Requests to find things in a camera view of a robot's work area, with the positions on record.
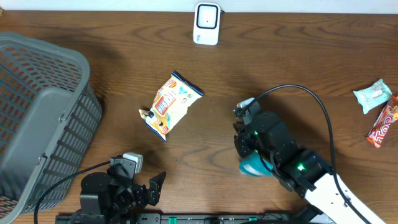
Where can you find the red orange snack bar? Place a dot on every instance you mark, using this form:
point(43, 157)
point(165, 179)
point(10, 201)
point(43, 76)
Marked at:
point(380, 128)

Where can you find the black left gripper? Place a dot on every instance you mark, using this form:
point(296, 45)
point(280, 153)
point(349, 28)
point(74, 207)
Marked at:
point(155, 185)

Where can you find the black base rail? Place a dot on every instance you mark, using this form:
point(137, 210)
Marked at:
point(156, 218)

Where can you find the light teal wipes packet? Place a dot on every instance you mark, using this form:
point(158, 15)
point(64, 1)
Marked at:
point(373, 96)

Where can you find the white barcode scanner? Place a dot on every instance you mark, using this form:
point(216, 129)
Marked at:
point(206, 26)

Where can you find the teal mouthwash bottle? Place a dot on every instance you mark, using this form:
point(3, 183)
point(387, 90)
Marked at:
point(254, 165)

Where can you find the grey plastic basket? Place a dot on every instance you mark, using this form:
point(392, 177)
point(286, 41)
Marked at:
point(49, 116)

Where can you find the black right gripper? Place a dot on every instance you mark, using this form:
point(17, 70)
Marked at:
point(242, 137)

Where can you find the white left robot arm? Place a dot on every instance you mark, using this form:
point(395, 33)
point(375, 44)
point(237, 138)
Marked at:
point(106, 196)

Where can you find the yellow snack bag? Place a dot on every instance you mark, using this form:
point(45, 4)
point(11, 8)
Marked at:
point(170, 105)

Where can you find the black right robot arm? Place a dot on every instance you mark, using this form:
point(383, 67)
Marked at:
point(267, 149)

